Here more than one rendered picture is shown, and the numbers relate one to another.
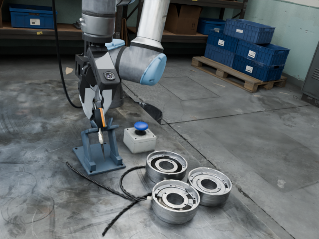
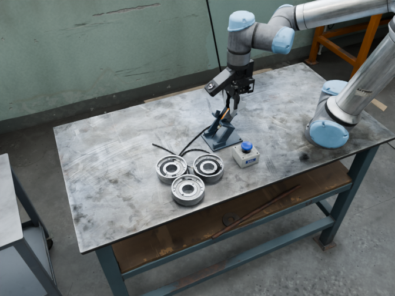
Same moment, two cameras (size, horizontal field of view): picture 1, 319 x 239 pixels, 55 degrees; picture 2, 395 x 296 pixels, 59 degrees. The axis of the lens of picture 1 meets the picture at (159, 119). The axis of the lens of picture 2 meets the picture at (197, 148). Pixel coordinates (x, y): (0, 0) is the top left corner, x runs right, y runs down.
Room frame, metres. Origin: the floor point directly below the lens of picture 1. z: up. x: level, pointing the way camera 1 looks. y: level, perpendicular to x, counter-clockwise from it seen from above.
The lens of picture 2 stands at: (0.75, -0.83, 1.70)
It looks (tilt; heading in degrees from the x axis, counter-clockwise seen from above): 44 degrees down; 99
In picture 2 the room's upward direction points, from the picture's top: 1 degrees counter-clockwise
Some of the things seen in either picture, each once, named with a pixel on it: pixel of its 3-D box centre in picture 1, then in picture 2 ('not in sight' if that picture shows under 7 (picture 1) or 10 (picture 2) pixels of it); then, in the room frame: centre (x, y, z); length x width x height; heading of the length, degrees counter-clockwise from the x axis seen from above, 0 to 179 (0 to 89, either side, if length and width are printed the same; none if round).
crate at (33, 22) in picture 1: (32, 16); not in sight; (3.81, 1.73, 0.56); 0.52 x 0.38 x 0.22; 120
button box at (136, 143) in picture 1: (138, 137); (247, 154); (0.78, 0.05, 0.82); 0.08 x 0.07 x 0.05; 33
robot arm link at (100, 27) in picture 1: (97, 25); (237, 55); (0.71, 0.17, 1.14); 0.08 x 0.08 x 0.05
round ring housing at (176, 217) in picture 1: (174, 201); (171, 170); (0.53, -0.06, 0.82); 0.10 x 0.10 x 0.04
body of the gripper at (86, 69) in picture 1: (95, 58); (238, 76); (0.72, 0.18, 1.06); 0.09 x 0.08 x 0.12; 36
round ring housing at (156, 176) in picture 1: (165, 168); (208, 168); (0.65, -0.04, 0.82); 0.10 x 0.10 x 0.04
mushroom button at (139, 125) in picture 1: (140, 131); (246, 149); (0.77, 0.05, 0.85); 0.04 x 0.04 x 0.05
